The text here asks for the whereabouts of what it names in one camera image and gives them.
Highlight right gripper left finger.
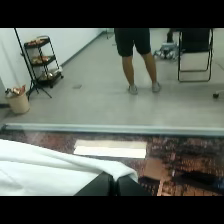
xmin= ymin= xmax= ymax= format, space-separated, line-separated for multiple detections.
xmin=74 ymin=171 xmax=117 ymax=197

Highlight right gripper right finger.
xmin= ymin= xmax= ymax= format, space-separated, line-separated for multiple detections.
xmin=116 ymin=174 xmax=152 ymax=197

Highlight white garment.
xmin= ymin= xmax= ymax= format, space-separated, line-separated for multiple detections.
xmin=0 ymin=138 xmax=140 ymax=197

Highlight beige waste bin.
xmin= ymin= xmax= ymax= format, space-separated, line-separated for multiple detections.
xmin=4 ymin=84 xmax=31 ymax=115

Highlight black shelf trolley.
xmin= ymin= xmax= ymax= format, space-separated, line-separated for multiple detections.
xmin=22 ymin=34 xmax=65 ymax=90

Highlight black tripod stand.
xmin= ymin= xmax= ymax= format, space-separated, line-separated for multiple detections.
xmin=13 ymin=27 xmax=53 ymax=101

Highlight person's legs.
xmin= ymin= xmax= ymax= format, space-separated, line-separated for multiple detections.
xmin=113 ymin=27 xmax=162 ymax=96

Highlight black folding chair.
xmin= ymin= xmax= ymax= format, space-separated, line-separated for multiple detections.
xmin=176 ymin=27 xmax=215 ymax=83

